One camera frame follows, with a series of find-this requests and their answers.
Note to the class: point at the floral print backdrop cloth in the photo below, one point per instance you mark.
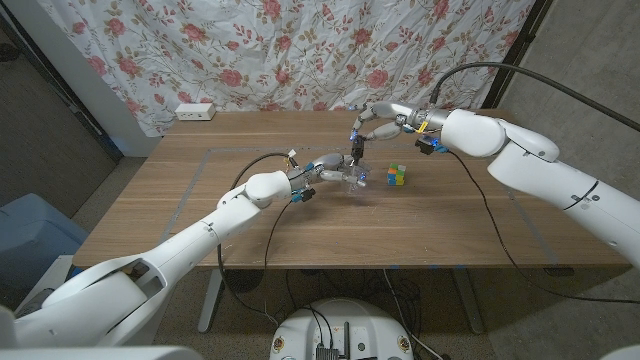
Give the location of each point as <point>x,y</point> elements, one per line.
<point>300,50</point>

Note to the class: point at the blue plastic bin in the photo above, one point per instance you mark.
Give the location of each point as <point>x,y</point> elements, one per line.
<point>30,230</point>

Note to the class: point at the white floor platform blue pads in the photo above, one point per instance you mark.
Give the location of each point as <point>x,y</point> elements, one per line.
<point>55,272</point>

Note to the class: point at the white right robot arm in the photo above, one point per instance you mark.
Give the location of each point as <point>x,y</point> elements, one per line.
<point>550,175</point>

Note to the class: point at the black backdrop stand pole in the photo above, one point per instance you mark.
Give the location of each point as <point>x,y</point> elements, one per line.
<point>515,40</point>

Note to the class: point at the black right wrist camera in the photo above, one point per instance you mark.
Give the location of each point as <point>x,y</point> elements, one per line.
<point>427,145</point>

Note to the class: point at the white power strip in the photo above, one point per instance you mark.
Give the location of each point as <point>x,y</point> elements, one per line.
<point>195,111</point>

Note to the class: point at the black slanted wall bar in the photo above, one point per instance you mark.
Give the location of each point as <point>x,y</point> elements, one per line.
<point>90,125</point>

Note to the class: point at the black trigger sprayer head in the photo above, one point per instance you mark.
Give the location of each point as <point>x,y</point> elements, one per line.
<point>357,147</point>

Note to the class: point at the black round floor base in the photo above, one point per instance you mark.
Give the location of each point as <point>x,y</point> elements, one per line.
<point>244,281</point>

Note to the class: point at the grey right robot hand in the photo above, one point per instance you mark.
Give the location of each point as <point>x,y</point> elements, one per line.
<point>405,117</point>

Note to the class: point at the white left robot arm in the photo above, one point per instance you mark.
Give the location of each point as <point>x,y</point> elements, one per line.
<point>210,235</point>

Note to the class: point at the white table leg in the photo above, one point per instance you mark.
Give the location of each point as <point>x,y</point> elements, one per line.
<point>470,305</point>
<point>210,305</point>

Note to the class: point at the multicoloured Rubik's cube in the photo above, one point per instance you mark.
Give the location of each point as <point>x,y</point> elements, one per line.
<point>396,175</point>

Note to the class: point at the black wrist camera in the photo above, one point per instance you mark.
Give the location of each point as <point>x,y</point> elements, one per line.
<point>427,145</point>
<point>305,195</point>

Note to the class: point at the white robot torso base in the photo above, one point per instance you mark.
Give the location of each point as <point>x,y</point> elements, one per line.
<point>350,320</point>

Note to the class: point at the clear plastic spray bottle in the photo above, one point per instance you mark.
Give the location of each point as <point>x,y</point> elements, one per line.
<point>356,186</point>

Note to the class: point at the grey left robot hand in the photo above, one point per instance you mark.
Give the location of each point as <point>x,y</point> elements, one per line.
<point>325,167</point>

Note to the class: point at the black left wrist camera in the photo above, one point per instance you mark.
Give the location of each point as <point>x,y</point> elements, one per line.
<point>305,195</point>

